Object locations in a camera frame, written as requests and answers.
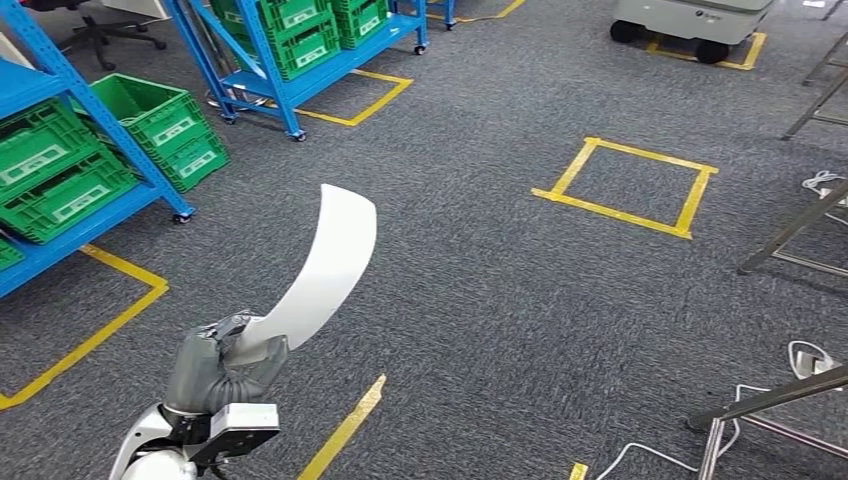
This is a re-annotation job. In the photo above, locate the white power adapter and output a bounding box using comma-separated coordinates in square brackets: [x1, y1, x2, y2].
[788, 341, 837, 380]

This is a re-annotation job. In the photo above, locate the black office chair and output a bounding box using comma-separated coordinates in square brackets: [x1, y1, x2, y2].
[23, 0, 168, 72]

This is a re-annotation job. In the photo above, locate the white floor cable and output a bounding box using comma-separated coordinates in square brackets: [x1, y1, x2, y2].
[596, 380, 773, 480]
[801, 170, 848, 227]

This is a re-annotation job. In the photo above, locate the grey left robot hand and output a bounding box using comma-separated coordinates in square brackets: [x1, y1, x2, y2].
[164, 311, 290, 415]

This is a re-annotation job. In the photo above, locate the white curved plastic part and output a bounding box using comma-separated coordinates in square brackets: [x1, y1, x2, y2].
[228, 184, 378, 366]

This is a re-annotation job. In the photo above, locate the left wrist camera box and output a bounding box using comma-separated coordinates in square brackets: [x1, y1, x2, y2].
[185, 402, 282, 468]

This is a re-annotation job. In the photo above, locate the grey wheeled cart robot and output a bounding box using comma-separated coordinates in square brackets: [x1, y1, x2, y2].
[609, 0, 776, 66]

